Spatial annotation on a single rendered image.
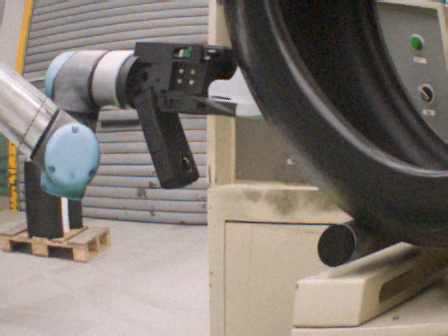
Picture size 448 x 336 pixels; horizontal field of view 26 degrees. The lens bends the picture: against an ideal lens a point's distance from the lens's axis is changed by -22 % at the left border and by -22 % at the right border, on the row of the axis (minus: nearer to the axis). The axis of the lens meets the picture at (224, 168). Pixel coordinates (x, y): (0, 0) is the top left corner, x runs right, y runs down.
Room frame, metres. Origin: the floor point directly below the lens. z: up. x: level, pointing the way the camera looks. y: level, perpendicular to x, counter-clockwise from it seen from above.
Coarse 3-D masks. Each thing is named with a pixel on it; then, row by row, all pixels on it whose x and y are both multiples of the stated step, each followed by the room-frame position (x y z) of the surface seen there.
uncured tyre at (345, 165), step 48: (240, 0) 1.15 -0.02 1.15; (288, 0) 1.31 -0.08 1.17; (336, 0) 1.37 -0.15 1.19; (240, 48) 1.16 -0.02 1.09; (288, 48) 1.12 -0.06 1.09; (336, 48) 1.36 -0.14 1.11; (384, 48) 1.37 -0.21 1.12; (288, 96) 1.12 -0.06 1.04; (336, 96) 1.32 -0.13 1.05; (384, 96) 1.35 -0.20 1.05; (288, 144) 1.15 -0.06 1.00; (336, 144) 1.09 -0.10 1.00; (384, 144) 1.32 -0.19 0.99; (432, 144) 1.31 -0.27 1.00; (336, 192) 1.11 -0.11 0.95; (384, 192) 1.06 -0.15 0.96; (432, 192) 1.02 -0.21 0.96; (432, 240) 1.05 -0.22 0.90
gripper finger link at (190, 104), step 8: (176, 104) 1.28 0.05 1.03; (184, 104) 1.27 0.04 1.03; (192, 104) 1.26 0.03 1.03; (200, 104) 1.26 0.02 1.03; (208, 104) 1.26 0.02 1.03; (216, 104) 1.26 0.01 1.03; (224, 104) 1.26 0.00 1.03; (232, 104) 1.25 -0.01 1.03; (192, 112) 1.26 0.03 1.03; (200, 112) 1.26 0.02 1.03; (208, 112) 1.26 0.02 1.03; (216, 112) 1.26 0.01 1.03; (224, 112) 1.25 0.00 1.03; (232, 112) 1.25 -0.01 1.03
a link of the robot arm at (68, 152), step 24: (0, 72) 1.24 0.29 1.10; (0, 96) 1.24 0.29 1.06; (24, 96) 1.25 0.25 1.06; (0, 120) 1.25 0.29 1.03; (24, 120) 1.24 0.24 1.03; (48, 120) 1.25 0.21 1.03; (72, 120) 1.28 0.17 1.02; (24, 144) 1.26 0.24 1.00; (48, 144) 1.24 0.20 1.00; (72, 144) 1.24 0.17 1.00; (96, 144) 1.25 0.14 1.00; (48, 168) 1.24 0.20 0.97; (72, 168) 1.24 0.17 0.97; (96, 168) 1.25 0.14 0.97
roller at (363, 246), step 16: (336, 224) 1.13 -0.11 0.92; (352, 224) 1.13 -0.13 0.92; (320, 240) 1.12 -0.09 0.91; (336, 240) 1.11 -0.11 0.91; (352, 240) 1.11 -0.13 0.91; (368, 240) 1.14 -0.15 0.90; (384, 240) 1.18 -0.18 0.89; (320, 256) 1.12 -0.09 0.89; (336, 256) 1.11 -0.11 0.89; (352, 256) 1.11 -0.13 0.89
